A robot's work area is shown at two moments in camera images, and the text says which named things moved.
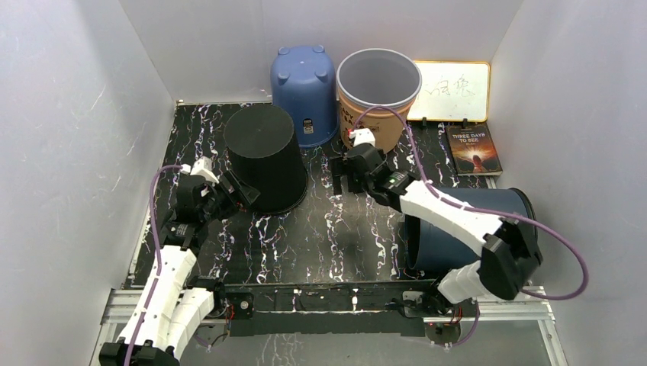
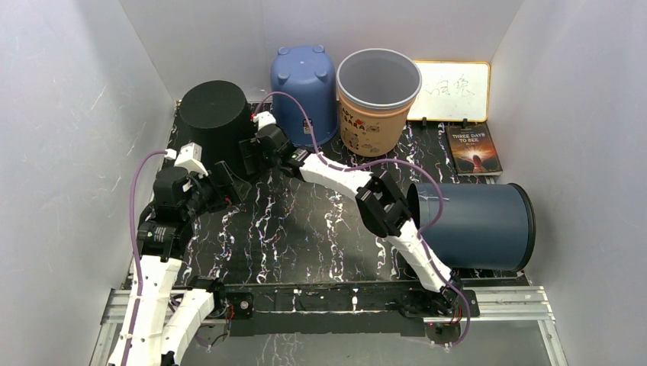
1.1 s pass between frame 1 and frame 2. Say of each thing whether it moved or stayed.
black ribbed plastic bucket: moved
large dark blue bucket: stayed
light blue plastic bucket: stayed
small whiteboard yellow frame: stayed
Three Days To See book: stayed
